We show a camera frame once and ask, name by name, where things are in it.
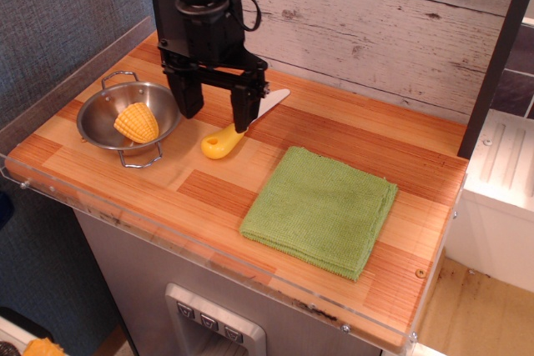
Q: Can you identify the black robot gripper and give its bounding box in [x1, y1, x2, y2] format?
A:
[159, 5, 268, 133]

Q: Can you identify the yellow handled toy knife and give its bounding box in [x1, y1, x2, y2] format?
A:
[200, 88, 291, 160]

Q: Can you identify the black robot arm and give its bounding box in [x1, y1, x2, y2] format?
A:
[153, 0, 268, 133]

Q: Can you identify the green folded cloth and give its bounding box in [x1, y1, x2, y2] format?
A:
[239, 147, 398, 281]

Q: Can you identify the yellow toy corn cob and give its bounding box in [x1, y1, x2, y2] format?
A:
[113, 103, 159, 143]

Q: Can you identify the clear acrylic edge guard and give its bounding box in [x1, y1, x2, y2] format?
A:
[6, 147, 466, 354]

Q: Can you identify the grey toy cabinet body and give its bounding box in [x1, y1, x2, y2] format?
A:
[76, 212, 381, 355]

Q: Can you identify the silver toy fridge dispenser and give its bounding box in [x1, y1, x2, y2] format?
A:
[165, 283, 267, 355]

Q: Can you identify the white toy sink unit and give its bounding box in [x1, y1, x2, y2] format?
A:
[444, 17, 534, 294]

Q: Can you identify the orange toy at corner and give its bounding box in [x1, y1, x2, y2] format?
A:
[22, 338, 66, 356]

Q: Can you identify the dark left vertical post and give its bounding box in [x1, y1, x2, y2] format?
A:
[152, 0, 184, 44]

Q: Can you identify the dark vertical post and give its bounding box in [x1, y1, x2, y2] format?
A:
[152, 0, 184, 44]
[457, 0, 531, 159]

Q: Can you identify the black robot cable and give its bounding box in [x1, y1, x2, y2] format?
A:
[227, 0, 263, 33]

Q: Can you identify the steel bowl with handles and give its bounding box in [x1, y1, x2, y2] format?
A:
[77, 71, 181, 169]

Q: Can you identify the dark right vertical post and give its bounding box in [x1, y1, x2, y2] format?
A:
[457, 0, 531, 159]

